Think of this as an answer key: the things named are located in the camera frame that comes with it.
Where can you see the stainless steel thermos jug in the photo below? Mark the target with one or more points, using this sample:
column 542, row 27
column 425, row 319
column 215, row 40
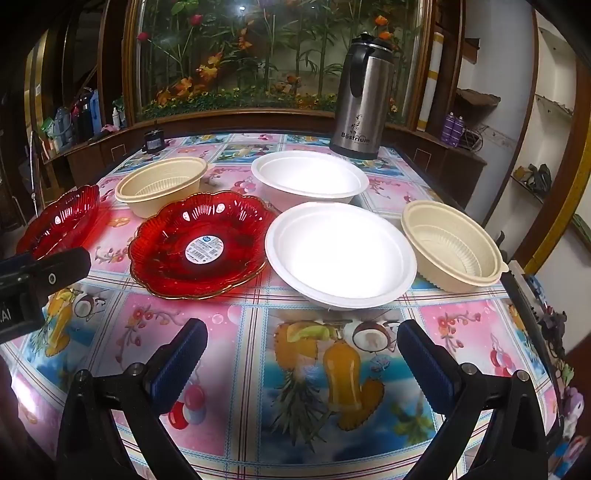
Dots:
column 362, row 101

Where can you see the small black jar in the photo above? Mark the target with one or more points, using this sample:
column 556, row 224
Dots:
column 152, row 142

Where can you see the green bottle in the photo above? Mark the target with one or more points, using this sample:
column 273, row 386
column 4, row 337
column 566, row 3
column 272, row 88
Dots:
column 122, row 113

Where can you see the cream embossed plate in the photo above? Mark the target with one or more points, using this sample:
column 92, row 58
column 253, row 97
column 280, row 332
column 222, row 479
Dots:
column 452, row 240

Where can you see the artificial flower display case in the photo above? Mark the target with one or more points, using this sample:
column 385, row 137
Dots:
column 277, row 55

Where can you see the purple bottle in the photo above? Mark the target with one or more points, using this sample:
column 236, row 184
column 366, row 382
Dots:
column 458, row 131
column 447, row 130

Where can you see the pink cloth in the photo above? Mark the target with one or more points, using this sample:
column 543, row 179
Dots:
column 108, row 130

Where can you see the blue thermos flask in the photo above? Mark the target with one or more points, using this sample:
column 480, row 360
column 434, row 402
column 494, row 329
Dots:
column 96, row 113

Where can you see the rolled white yellow poster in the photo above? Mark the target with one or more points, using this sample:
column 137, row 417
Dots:
column 430, row 83

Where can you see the grey-blue water jug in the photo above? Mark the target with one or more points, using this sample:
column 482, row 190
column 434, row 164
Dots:
column 63, row 127

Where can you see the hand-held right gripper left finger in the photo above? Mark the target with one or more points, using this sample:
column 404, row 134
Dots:
column 178, row 369

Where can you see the brown wooden cabinet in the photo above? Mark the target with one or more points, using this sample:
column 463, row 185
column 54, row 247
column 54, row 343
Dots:
column 429, row 157

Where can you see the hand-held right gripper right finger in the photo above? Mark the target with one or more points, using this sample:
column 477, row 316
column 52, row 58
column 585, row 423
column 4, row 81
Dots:
column 429, row 369

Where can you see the white spray bottle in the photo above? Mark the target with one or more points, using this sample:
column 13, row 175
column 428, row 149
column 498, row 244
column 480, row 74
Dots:
column 116, row 119

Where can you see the black thermos flask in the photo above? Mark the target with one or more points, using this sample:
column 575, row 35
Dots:
column 84, row 122

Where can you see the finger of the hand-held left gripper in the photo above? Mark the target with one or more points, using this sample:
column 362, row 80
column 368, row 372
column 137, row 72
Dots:
column 55, row 270

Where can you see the cream plastic bowl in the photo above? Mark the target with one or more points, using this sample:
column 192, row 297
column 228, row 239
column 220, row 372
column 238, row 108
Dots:
column 157, row 184

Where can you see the green packet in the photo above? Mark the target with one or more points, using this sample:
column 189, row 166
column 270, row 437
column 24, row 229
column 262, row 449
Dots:
column 47, row 128

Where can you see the white foam bowl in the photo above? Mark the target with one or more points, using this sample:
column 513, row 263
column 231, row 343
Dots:
column 309, row 175

